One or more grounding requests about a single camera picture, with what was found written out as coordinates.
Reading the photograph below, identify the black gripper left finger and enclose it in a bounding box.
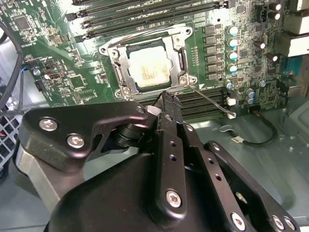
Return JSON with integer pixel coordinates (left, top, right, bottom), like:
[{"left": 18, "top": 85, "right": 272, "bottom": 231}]
[{"left": 18, "top": 91, "right": 189, "bottom": 226}]

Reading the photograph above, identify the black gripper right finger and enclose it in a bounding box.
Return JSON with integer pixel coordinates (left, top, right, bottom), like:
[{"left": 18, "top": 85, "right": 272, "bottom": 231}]
[{"left": 172, "top": 96, "right": 300, "bottom": 232}]

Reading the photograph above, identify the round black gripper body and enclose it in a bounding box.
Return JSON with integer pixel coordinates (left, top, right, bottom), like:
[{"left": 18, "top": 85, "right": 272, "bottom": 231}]
[{"left": 48, "top": 146, "right": 301, "bottom": 232}]

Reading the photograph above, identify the thin wire locking lever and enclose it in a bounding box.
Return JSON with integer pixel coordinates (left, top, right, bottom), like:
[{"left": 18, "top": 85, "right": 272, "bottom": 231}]
[{"left": 188, "top": 84, "right": 237, "bottom": 116}]

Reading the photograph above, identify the silver CPU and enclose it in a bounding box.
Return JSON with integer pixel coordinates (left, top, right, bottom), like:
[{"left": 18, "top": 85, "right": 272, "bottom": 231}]
[{"left": 126, "top": 44, "right": 174, "bottom": 89}]

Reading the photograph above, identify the metal socket cover frame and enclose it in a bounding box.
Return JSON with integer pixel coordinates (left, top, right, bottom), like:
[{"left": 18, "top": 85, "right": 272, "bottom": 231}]
[{"left": 107, "top": 32, "right": 191, "bottom": 96}]

